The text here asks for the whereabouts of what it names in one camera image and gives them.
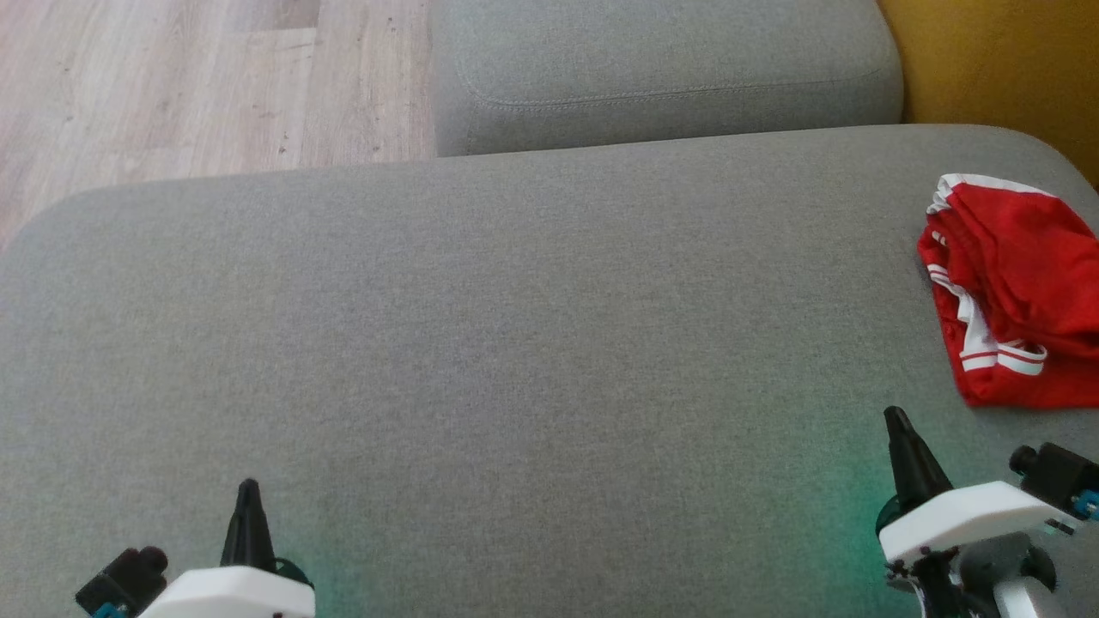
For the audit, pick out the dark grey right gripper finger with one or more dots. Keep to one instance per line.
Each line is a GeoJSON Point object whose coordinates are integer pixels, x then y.
{"type": "Point", "coordinates": [914, 463]}

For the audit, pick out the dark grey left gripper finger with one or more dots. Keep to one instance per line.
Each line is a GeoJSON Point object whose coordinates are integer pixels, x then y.
{"type": "Point", "coordinates": [249, 532]}

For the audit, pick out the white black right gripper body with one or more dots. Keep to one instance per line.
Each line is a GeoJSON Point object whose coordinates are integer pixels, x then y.
{"type": "Point", "coordinates": [970, 515]}

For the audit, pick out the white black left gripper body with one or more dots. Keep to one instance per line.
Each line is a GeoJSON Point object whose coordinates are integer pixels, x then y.
{"type": "Point", "coordinates": [232, 596]}

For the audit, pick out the red jersey with lettering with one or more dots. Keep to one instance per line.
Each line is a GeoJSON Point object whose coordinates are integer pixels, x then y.
{"type": "Point", "coordinates": [1013, 390]}

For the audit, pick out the red shorts with white stripe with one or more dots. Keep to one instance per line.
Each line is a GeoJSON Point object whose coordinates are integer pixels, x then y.
{"type": "Point", "coordinates": [1030, 257]}

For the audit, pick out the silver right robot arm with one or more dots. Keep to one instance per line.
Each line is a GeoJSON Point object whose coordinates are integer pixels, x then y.
{"type": "Point", "coordinates": [1022, 596]}

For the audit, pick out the large grey sofa seat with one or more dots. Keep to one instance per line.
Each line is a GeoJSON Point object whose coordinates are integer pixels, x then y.
{"type": "Point", "coordinates": [515, 386]}

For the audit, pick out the large yellow sofa back cushion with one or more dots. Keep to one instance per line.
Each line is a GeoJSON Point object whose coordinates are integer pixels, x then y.
{"type": "Point", "coordinates": [1013, 69]}

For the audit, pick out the grey sofa seat cushion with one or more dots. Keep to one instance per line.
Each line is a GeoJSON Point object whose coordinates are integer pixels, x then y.
{"type": "Point", "coordinates": [670, 69]}

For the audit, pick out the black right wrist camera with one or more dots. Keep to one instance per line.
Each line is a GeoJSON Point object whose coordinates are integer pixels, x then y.
{"type": "Point", "coordinates": [1060, 476]}

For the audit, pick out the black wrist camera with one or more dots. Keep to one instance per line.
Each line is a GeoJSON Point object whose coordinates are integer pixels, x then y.
{"type": "Point", "coordinates": [120, 579]}
{"type": "Point", "coordinates": [1060, 476]}

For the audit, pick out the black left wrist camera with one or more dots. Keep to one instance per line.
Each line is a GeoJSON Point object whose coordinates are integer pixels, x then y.
{"type": "Point", "coordinates": [120, 579]}

